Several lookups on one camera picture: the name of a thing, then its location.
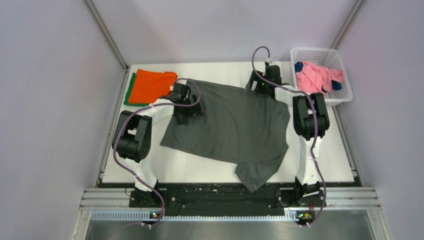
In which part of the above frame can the white plastic laundry basket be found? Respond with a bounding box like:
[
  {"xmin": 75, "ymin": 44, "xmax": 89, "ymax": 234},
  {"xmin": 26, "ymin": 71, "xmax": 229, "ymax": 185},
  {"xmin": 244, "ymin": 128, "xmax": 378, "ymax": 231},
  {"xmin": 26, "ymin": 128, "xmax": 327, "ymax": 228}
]
[{"xmin": 290, "ymin": 47, "xmax": 353, "ymax": 107}]

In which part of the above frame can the folded green t-shirt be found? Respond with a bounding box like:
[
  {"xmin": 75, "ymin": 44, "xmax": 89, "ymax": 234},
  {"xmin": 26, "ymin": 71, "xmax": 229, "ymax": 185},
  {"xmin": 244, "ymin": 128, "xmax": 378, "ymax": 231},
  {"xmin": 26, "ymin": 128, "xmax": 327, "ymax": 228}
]
[{"xmin": 123, "ymin": 72, "xmax": 148, "ymax": 107}]

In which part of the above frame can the folded orange t-shirt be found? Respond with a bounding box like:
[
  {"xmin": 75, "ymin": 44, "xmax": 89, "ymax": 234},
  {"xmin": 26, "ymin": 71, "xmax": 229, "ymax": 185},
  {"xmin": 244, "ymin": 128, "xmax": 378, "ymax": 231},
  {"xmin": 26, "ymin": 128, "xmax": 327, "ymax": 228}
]
[{"xmin": 129, "ymin": 69, "xmax": 178, "ymax": 104}]

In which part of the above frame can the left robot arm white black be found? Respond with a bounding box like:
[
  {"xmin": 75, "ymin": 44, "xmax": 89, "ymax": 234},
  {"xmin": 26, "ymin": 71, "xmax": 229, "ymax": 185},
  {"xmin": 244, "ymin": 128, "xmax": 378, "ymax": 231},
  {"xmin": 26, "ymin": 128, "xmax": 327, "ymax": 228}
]
[{"xmin": 111, "ymin": 83, "xmax": 203, "ymax": 208}]

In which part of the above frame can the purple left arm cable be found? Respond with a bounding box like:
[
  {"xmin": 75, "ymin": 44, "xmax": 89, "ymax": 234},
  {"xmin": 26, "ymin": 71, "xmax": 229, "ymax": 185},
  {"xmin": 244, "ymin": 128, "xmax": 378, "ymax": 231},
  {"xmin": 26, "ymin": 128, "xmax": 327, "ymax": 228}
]
[{"xmin": 112, "ymin": 78, "xmax": 202, "ymax": 228}]

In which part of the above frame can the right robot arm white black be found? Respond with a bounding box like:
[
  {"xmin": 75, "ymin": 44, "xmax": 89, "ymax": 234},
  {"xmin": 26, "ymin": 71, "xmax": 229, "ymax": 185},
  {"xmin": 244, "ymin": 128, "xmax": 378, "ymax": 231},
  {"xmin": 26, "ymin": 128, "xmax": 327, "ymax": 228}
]
[{"xmin": 246, "ymin": 63, "xmax": 330, "ymax": 207}]

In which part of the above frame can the pink crumpled t-shirt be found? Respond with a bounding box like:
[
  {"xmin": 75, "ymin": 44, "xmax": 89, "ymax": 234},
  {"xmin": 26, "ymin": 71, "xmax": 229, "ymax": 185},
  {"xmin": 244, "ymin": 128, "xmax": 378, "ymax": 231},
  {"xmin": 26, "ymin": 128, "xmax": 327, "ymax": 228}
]
[{"xmin": 294, "ymin": 60, "xmax": 345, "ymax": 97}]

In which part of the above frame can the aluminium frame post right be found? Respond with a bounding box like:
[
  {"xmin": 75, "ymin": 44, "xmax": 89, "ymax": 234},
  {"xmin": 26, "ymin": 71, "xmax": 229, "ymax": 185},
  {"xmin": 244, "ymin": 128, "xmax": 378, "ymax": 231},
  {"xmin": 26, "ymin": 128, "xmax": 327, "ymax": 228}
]
[{"xmin": 330, "ymin": 0, "xmax": 367, "ymax": 49}]

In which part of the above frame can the grey t-shirt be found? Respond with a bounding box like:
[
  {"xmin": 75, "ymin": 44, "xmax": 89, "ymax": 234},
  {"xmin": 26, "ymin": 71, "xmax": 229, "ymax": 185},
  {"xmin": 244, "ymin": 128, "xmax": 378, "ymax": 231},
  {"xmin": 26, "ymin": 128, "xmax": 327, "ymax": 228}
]
[{"xmin": 160, "ymin": 80, "xmax": 290, "ymax": 192}]

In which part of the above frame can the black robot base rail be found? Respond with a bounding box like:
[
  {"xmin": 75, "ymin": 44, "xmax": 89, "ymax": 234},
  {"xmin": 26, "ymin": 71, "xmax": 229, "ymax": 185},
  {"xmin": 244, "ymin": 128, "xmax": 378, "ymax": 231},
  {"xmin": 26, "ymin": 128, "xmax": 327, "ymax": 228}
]
[{"xmin": 100, "ymin": 183, "xmax": 355, "ymax": 218}]

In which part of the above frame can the aluminium frame post left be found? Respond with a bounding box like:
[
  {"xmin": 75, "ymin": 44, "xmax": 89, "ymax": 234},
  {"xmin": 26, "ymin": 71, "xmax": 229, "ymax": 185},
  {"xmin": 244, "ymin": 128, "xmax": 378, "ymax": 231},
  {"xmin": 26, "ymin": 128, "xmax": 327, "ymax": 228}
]
[{"xmin": 82, "ymin": 0, "xmax": 128, "ymax": 71}]

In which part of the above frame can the aluminium frame post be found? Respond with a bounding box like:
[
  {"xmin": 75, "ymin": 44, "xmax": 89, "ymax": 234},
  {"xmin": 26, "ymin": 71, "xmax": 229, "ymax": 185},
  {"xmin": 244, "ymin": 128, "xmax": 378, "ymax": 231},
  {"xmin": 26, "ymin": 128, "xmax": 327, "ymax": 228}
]
[
  {"xmin": 82, "ymin": 0, "xmax": 128, "ymax": 71},
  {"xmin": 330, "ymin": 0, "xmax": 367, "ymax": 49}
]

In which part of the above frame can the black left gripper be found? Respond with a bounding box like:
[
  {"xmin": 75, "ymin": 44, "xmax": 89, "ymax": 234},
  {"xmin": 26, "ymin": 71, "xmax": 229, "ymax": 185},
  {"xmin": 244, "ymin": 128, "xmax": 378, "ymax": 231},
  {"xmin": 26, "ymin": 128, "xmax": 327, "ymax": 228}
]
[{"xmin": 174, "ymin": 93, "xmax": 203, "ymax": 125}]

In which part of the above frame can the white slotted cable duct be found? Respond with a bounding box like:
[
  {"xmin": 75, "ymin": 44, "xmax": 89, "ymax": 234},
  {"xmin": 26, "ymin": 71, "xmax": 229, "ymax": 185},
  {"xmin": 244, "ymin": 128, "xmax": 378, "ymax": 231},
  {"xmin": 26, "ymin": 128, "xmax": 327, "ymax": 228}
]
[{"xmin": 90, "ymin": 209, "xmax": 312, "ymax": 222}]

